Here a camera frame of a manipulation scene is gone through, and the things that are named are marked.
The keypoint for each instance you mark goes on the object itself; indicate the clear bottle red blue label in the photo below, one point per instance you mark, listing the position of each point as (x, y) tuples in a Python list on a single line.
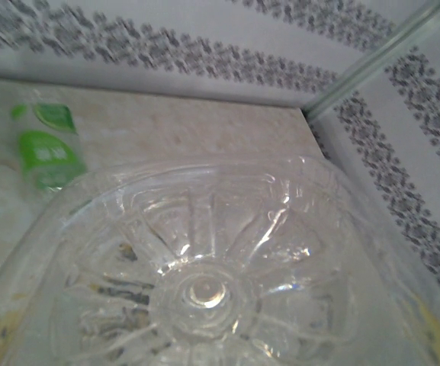
[(204, 293)]

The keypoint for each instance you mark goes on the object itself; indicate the aluminium frame post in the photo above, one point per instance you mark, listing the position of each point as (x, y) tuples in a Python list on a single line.
[(376, 63)]

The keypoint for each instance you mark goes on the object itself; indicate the clear bottle green label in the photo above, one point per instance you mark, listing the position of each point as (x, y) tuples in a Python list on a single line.
[(48, 152)]

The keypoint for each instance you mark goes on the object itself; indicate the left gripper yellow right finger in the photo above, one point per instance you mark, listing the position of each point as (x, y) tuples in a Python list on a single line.
[(439, 331)]

